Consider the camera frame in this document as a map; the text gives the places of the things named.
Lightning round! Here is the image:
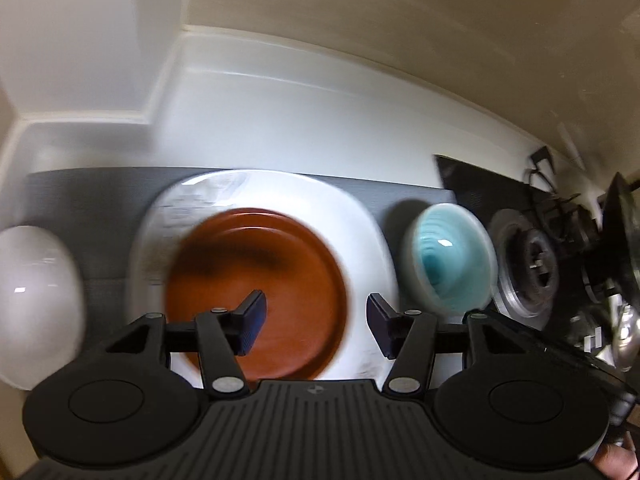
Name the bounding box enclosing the brown round plate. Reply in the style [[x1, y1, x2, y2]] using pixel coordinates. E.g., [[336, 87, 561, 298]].
[[164, 208, 348, 382]]

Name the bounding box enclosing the large white floral plate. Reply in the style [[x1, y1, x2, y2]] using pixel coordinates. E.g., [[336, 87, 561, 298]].
[[126, 170, 398, 382]]

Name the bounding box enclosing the white bowl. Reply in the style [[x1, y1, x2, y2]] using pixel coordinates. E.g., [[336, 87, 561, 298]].
[[1, 226, 86, 391]]

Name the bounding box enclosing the right hand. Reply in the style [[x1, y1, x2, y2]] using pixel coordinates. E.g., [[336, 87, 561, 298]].
[[593, 441, 639, 480]]

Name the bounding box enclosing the steel pot lid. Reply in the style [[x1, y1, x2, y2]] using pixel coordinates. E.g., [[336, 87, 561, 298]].
[[610, 294, 639, 373]]

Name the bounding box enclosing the light blue ceramic bowl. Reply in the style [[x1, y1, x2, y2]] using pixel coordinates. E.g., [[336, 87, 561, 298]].
[[399, 203, 498, 320]]

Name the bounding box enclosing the black gas stove top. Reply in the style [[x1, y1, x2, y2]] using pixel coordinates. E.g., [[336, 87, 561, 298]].
[[436, 148, 639, 372]]

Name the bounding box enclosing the grey mat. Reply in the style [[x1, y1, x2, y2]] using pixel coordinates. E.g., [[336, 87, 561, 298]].
[[20, 168, 456, 324]]

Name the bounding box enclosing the gas burner with steel ring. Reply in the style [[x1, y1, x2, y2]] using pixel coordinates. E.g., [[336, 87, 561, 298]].
[[488, 209, 560, 330]]

